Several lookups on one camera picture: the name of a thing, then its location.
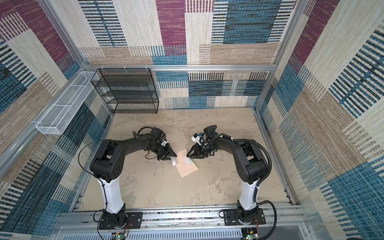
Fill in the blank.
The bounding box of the pink envelope with flap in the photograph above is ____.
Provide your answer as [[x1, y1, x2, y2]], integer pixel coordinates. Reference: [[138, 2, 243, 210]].
[[176, 149, 198, 178]]

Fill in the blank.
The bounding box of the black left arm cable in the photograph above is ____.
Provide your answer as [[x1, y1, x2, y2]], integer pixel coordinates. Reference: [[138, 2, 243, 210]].
[[77, 125, 166, 240]]

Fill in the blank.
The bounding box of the white glue stick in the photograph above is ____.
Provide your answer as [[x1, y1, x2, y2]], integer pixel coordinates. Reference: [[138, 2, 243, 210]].
[[171, 157, 177, 166]]

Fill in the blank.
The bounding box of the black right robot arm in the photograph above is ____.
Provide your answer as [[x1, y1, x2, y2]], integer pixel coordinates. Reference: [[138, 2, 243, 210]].
[[187, 125, 272, 224]]

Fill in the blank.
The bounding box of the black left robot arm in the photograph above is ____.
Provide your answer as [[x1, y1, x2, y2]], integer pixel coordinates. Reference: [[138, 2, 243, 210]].
[[90, 126, 177, 229]]

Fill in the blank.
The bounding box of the white wire mesh basket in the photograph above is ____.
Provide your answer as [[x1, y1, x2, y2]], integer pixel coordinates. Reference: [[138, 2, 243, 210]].
[[36, 72, 95, 135]]

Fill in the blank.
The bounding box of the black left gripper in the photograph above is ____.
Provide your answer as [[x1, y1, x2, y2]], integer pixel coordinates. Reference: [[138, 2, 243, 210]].
[[150, 143, 178, 161]]

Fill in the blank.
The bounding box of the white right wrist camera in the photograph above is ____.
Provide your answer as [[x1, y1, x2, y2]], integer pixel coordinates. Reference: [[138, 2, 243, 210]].
[[191, 133, 205, 146]]

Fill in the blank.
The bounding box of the black wire shelf rack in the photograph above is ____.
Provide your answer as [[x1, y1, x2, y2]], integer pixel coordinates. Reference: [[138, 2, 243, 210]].
[[91, 68, 159, 114]]

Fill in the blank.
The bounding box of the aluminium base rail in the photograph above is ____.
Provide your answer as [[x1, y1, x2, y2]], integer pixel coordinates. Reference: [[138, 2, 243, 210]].
[[50, 202, 316, 240]]

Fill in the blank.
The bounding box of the blue bordered white letter paper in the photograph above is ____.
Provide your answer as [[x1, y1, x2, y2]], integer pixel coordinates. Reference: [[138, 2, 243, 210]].
[[185, 158, 195, 166]]

